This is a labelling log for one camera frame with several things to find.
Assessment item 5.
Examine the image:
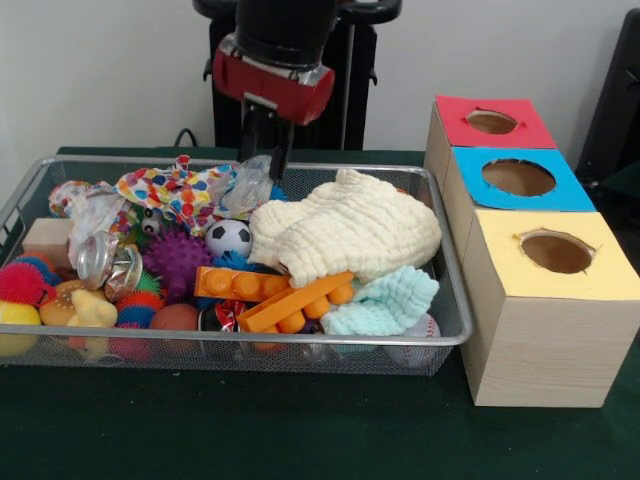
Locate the crushed clear plastic bottle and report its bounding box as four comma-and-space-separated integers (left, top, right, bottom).
218, 154, 275, 210

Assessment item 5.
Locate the light blue knitted cloth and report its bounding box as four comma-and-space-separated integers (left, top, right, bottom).
319, 264, 440, 337

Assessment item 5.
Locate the cream knitted cloth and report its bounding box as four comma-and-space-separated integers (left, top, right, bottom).
248, 168, 442, 290

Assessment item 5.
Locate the white baseball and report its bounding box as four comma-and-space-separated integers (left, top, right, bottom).
398, 313, 442, 364

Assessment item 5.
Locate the black upright panel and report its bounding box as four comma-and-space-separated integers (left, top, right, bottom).
574, 8, 640, 176

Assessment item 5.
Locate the black cable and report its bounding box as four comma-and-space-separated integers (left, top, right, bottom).
172, 127, 211, 149

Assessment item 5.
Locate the dark green table cloth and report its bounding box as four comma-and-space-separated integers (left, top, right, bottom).
0, 145, 640, 480

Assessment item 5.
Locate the crushed silver can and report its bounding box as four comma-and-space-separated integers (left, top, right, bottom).
76, 230, 145, 292

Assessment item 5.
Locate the purple spiky ball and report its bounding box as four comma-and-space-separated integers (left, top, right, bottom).
143, 228, 215, 304

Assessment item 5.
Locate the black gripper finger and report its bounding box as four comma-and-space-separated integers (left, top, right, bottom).
268, 118, 297, 182
238, 98, 262, 163

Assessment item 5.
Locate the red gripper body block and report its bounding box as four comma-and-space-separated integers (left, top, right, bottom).
212, 47, 335, 126

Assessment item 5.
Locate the orange toy building brick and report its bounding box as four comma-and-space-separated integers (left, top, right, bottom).
194, 265, 355, 335

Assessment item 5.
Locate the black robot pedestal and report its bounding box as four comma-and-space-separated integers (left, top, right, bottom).
192, 0, 404, 150

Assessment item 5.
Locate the small soccer ball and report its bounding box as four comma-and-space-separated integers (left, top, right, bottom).
205, 218, 253, 259

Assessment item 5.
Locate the colourful patterned cloth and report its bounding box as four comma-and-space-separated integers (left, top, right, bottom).
48, 154, 271, 237

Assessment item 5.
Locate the wooden box with three holes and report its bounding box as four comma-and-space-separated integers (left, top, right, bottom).
423, 94, 640, 409

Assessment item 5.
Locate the shallow wire mesh bin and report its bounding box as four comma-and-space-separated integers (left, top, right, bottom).
0, 153, 474, 377

